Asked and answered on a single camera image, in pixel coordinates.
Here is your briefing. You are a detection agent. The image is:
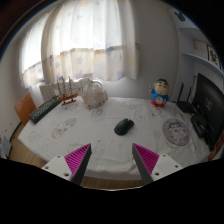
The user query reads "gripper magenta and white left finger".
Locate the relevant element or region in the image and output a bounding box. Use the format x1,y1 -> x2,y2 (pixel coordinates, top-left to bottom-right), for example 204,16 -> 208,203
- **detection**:
42,144 -> 92,185

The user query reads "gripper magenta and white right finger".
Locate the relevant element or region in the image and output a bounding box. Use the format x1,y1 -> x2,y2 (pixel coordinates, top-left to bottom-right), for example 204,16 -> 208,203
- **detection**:
132,144 -> 182,185

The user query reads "round purple mouse pad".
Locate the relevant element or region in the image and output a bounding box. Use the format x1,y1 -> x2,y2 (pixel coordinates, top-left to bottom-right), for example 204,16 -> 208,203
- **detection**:
162,119 -> 190,146

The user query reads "black computer mouse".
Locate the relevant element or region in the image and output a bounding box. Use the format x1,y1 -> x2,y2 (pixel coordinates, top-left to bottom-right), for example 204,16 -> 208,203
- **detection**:
114,118 -> 134,136

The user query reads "white patterned tablecloth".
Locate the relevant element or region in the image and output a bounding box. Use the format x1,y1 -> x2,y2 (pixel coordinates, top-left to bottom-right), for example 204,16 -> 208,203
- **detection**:
19,97 -> 209,180

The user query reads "black keyboard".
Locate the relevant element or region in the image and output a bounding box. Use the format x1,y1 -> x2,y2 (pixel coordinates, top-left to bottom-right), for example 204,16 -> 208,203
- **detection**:
29,96 -> 59,124

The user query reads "wooden model sailing ship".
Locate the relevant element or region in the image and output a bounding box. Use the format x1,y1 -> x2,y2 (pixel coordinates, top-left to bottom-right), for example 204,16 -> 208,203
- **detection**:
57,78 -> 80,105

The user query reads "black wifi router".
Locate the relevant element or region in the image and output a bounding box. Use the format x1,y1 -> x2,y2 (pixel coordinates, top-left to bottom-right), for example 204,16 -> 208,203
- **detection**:
176,83 -> 196,114

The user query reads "black computer monitor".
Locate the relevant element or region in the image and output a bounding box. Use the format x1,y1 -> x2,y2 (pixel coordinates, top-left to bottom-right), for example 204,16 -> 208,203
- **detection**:
193,74 -> 224,151

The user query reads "large white seashell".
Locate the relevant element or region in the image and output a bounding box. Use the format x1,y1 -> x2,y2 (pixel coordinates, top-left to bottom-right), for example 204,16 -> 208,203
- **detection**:
82,79 -> 108,109

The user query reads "cartoon boy figurine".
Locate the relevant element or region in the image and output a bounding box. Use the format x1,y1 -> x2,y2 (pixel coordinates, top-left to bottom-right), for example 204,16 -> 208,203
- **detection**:
149,78 -> 169,108

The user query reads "wooden chair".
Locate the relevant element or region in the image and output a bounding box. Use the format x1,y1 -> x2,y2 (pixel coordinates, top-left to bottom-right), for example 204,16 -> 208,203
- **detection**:
13,92 -> 37,127

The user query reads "white radiator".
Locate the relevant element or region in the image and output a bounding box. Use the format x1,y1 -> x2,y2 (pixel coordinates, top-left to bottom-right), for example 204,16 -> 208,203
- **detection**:
39,84 -> 59,101

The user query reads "framed calligraphy picture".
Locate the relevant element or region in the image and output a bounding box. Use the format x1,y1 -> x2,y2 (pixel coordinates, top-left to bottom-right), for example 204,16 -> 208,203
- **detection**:
207,45 -> 220,67

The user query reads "white sheer curtain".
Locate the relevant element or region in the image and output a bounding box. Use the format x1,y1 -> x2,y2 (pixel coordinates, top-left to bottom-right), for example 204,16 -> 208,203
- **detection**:
19,0 -> 140,88

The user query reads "white wall shelf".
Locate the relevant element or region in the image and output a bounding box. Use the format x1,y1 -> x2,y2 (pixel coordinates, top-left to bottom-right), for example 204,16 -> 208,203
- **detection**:
169,8 -> 224,101

